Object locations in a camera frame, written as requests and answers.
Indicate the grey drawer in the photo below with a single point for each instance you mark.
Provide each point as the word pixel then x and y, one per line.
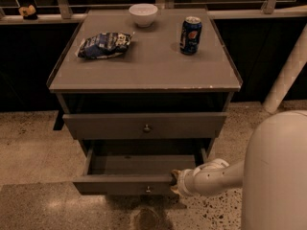
pixel 136 169
pixel 145 125

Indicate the small yellow black object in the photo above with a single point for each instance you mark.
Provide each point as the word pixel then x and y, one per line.
pixel 28 12

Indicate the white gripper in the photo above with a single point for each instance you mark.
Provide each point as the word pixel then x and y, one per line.
pixel 182 181

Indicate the grey top drawer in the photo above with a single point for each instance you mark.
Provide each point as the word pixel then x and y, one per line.
pixel 145 125

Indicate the blue pepsi can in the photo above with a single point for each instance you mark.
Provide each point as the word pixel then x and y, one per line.
pixel 190 35

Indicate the grey drawer cabinet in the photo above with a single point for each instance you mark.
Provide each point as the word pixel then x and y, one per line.
pixel 152 76

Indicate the blue chip bag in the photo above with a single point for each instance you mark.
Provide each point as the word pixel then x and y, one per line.
pixel 104 45

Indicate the white bowl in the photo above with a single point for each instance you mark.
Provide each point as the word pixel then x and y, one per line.
pixel 143 15

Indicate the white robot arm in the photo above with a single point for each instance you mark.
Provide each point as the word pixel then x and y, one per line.
pixel 273 175

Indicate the round floor drain cover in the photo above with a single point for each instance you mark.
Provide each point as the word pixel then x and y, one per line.
pixel 147 218

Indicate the white diagonal pole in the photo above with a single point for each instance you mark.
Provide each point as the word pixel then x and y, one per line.
pixel 288 74

